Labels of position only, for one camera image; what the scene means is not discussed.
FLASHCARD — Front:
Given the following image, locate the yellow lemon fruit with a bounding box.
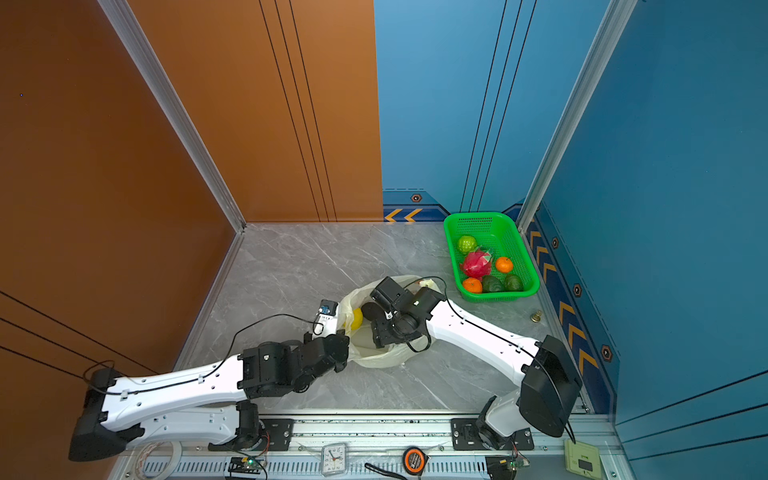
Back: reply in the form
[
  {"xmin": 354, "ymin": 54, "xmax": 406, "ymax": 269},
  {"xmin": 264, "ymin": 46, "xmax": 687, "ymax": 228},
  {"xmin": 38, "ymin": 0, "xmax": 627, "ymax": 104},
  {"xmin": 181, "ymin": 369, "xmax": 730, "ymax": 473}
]
[{"xmin": 350, "ymin": 308, "xmax": 364, "ymax": 331}]

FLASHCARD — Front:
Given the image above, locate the yellow printed plastic bag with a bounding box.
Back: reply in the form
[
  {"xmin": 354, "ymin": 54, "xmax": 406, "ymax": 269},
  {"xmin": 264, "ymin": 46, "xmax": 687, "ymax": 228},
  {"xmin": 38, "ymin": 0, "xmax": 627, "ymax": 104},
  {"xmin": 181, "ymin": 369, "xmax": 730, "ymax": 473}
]
[{"xmin": 336, "ymin": 280, "xmax": 428, "ymax": 369}]

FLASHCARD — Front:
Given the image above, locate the red dragon fruit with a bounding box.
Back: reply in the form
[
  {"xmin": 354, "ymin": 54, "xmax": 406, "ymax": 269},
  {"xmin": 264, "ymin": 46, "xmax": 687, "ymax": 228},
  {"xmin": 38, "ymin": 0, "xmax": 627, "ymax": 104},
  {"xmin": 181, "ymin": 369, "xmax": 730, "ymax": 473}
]
[{"xmin": 460, "ymin": 249, "xmax": 493, "ymax": 279}]

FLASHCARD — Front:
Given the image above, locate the dark green avocado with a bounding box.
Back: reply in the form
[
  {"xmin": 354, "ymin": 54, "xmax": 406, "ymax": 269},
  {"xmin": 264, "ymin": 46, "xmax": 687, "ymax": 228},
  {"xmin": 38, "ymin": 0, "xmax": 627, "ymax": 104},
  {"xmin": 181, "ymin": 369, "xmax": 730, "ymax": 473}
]
[{"xmin": 481, "ymin": 275, "xmax": 505, "ymax": 293}]

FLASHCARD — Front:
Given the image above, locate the bumpy light green fruit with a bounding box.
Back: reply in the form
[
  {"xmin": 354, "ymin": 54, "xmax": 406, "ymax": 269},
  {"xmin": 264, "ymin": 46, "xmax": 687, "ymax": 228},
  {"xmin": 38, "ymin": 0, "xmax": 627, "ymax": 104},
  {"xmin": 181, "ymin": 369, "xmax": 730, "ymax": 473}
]
[{"xmin": 456, "ymin": 235, "xmax": 478, "ymax": 255}]

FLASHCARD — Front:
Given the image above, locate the orange fruit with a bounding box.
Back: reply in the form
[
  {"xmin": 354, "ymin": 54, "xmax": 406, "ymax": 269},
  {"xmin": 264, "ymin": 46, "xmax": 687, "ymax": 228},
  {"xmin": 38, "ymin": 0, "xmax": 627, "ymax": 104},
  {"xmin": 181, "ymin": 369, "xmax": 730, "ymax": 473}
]
[
  {"xmin": 462, "ymin": 277, "xmax": 483, "ymax": 294},
  {"xmin": 495, "ymin": 257, "xmax": 514, "ymax": 274}
]

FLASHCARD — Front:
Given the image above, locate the black dark avocado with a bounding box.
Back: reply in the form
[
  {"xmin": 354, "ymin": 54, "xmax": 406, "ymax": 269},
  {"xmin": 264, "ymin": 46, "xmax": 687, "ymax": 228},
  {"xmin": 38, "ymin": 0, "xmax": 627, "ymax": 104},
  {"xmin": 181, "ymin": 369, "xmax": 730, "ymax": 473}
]
[{"xmin": 360, "ymin": 302, "xmax": 386, "ymax": 323}]

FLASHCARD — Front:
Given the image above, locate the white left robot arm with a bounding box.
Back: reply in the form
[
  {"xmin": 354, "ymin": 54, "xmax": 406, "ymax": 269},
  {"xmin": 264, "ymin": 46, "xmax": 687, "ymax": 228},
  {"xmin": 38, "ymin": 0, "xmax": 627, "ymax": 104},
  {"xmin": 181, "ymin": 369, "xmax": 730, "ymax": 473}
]
[{"xmin": 68, "ymin": 331, "xmax": 350, "ymax": 462}]

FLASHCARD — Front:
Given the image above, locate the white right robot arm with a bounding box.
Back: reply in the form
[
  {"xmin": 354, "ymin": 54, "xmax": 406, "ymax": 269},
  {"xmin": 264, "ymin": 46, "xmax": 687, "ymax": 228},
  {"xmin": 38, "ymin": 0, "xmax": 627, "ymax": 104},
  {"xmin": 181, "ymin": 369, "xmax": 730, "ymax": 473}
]
[{"xmin": 361, "ymin": 277, "xmax": 583, "ymax": 450}]

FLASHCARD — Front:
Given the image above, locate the left green circuit board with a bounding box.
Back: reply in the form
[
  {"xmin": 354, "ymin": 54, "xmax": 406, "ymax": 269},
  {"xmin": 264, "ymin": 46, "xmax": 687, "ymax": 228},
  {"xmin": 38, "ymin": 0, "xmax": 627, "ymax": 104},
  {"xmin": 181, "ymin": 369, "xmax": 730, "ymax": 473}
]
[{"xmin": 227, "ymin": 456, "xmax": 268, "ymax": 479}]

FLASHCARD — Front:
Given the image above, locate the green circuit board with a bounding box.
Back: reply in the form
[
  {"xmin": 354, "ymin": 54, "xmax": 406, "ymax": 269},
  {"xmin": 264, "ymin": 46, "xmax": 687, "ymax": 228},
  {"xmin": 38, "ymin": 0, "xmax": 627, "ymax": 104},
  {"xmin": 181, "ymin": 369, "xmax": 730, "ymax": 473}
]
[
  {"xmin": 227, "ymin": 456, "xmax": 268, "ymax": 479},
  {"xmin": 485, "ymin": 456, "xmax": 520, "ymax": 480}
]

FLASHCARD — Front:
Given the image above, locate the small white clock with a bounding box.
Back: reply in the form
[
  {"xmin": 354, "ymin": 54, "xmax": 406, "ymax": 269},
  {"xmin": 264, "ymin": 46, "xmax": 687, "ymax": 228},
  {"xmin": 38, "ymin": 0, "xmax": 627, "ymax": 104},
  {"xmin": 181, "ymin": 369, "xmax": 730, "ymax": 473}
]
[{"xmin": 321, "ymin": 443, "xmax": 348, "ymax": 477}]

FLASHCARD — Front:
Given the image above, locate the green plastic basket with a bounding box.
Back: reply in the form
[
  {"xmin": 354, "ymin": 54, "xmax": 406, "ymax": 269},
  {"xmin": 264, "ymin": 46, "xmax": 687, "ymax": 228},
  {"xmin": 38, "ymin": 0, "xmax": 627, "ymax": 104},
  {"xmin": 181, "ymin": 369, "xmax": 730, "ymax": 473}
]
[{"xmin": 443, "ymin": 212, "xmax": 540, "ymax": 303}]

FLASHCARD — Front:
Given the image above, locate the orange black tape measure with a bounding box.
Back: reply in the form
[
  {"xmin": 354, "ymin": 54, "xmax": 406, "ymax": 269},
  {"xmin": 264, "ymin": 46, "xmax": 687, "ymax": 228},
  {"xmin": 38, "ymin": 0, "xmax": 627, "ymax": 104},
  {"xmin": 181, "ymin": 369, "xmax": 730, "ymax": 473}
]
[{"xmin": 402, "ymin": 447, "xmax": 429, "ymax": 476}]

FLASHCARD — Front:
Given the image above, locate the right green circuit board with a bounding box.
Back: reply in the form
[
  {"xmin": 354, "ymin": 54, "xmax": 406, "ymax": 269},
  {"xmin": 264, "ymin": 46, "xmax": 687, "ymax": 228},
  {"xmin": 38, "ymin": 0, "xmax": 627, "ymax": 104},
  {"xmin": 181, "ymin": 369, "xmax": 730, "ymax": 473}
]
[{"xmin": 485, "ymin": 456, "xmax": 520, "ymax": 480}]

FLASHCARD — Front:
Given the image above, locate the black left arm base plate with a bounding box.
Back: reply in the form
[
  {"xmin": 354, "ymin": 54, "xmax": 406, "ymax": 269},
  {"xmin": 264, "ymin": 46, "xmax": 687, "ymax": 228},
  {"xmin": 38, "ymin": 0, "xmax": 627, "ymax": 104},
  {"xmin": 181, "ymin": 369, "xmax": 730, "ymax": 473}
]
[{"xmin": 207, "ymin": 417, "xmax": 295, "ymax": 453}]

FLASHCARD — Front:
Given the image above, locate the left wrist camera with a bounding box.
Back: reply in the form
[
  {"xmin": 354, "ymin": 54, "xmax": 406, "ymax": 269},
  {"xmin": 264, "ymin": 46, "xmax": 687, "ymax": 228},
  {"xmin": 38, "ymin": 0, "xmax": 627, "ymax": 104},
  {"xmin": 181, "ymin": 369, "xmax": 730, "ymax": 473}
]
[{"xmin": 313, "ymin": 299, "xmax": 339, "ymax": 337}]

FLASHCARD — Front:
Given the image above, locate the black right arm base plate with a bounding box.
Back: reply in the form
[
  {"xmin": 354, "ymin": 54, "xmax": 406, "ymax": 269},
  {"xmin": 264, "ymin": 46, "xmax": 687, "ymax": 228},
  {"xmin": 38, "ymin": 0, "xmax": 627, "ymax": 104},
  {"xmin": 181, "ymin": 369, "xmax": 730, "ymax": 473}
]
[{"xmin": 450, "ymin": 417, "xmax": 535, "ymax": 451}]

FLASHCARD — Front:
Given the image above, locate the aluminium front rail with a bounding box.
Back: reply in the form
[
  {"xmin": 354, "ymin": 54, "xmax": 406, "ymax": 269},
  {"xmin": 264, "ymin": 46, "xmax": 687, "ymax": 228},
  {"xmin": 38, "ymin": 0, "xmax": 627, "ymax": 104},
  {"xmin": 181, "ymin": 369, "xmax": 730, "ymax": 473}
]
[{"xmin": 110, "ymin": 412, "xmax": 634, "ymax": 479}]

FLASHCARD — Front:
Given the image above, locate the black strap on rail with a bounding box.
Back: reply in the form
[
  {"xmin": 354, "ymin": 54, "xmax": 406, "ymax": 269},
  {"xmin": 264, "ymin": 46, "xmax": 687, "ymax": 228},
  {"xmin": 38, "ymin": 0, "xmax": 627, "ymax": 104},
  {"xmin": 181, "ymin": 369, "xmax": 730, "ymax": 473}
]
[{"xmin": 364, "ymin": 462, "xmax": 409, "ymax": 480}]

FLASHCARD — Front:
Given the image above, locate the green wall switch box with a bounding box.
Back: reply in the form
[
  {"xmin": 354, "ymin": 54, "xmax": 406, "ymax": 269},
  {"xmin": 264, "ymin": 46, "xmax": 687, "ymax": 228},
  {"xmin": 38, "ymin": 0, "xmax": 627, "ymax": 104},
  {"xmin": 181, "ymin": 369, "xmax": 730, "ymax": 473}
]
[{"xmin": 564, "ymin": 440, "xmax": 603, "ymax": 480}]

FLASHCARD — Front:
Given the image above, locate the aluminium corner post right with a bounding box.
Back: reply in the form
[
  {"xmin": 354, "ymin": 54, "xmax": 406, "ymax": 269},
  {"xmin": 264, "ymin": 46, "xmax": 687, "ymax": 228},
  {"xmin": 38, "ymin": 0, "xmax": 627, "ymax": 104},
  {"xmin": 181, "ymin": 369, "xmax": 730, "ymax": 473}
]
[{"xmin": 516, "ymin": 0, "xmax": 638, "ymax": 234}]

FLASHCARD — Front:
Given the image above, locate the aluminium corner post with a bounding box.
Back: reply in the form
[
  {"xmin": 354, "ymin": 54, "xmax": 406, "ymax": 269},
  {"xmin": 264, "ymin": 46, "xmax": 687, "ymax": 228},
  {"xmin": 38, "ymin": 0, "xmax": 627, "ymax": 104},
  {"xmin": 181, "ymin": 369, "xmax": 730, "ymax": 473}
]
[
  {"xmin": 98, "ymin": 0, "xmax": 246, "ymax": 234},
  {"xmin": 516, "ymin": 0, "xmax": 638, "ymax": 234}
]

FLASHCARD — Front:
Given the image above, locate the aluminium corner post left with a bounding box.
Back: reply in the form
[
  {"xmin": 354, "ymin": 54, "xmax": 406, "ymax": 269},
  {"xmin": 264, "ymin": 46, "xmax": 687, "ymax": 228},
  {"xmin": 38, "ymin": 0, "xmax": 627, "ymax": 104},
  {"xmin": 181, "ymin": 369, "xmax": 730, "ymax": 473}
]
[{"xmin": 98, "ymin": 0, "xmax": 246, "ymax": 234}]

